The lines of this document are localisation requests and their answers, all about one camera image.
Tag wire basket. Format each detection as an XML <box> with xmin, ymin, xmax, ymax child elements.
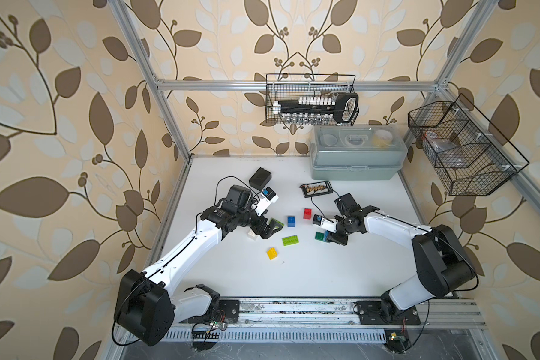
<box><xmin>408</xmin><ymin>94</ymin><xmax>530</xmax><ymax>197</ymax></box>
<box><xmin>265</xmin><ymin>73</ymin><xmax>359</xmax><ymax>127</ymax></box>

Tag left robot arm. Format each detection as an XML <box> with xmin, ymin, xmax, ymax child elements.
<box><xmin>113</xmin><ymin>185</ymin><xmax>283</xmax><ymax>346</ymax></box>

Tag dark blue lego brick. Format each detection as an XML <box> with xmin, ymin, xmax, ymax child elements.
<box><xmin>287</xmin><ymin>216</ymin><xmax>296</xmax><ymax>227</ymax></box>

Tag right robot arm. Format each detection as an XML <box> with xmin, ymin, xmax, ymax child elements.
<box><xmin>313</xmin><ymin>193</ymin><xmax>477</xmax><ymax>317</ymax></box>

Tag red lego brick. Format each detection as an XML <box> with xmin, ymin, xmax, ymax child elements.
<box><xmin>303</xmin><ymin>208</ymin><xmax>312</xmax><ymax>220</ymax></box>

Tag lime lego brick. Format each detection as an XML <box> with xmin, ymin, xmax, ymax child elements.
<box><xmin>282</xmin><ymin>235</ymin><xmax>299</xmax><ymax>247</ymax></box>
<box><xmin>270</xmin><ymin>218</ymin><xmax>284</xmax><ymax>229</ymax></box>

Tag dark green lego brick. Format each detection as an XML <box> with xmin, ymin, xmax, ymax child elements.
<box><xmin>315</xmin><ymin>232</ymin><xmax>325</xmax><ymax>242</ymax></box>

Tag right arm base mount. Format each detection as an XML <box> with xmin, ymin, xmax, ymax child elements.
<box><xmin>353</xmin><ymin>300</ymin><xmax>422</xmax><ymax>326</ymax></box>

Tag back wire basket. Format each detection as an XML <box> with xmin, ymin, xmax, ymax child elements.
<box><xmin>265</xmin><ymin>73</ymin><xmax>359</xmax><ymax>127</ymax></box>

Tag right wire basket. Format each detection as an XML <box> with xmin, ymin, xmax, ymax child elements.
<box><xmin>408</xmin><ymin>94</ymin><xmax>530</xmax><ymax>197</ymax></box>

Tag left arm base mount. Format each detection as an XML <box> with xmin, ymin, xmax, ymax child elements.
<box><xmin>182</xmin><ymin>298</ymin><xmax>240</xmax><ymax>324</ymax></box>

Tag white lego brick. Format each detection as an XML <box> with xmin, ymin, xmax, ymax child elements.
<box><xmin>247</xmin><ymin>229</ymin><xmax>258</xmax><ymax>241</ymax></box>

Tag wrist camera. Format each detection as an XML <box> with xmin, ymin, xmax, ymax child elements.
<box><xmin>252</xmin><ymin>187</ymin><xmax>278</xmax><ymax>216</ymax></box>
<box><xmin>312</xmin><ymin>214</ymin><xmax>338</xmax><ymax>233</ymax></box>

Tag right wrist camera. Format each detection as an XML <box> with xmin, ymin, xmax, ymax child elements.
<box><xmin>312</xmin><ymin>214</ymin><xmax>338</xmax><ymax>233</ymax></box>

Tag grey plastic toolbox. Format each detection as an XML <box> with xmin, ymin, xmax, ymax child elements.
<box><xmin>310</xmin><ymin>125</ymin><xmax>407</xmax><ymax>181</ymax></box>

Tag yellow lego brick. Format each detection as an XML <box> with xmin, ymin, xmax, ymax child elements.
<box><xmin>266</xmin><ymin>247</ymin><xmax>278</xmax><ymax>260</ymax></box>

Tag aluminium front rail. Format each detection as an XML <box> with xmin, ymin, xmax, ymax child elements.
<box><xmin>160</xmin><ymin>297</ymin><xmax>487</xmax><ymax>352</ymax></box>

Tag black box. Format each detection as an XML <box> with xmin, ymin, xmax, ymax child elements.
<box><xmin>248</xmin><ymin>167</ymin><xmax>272</xmax><ymax>191</ymax></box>

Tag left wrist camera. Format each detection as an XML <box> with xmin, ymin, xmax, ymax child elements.
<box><xmin>252</xmin><ymin>187</ymin><xmax>278</xmax><ymax>216</ymax></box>

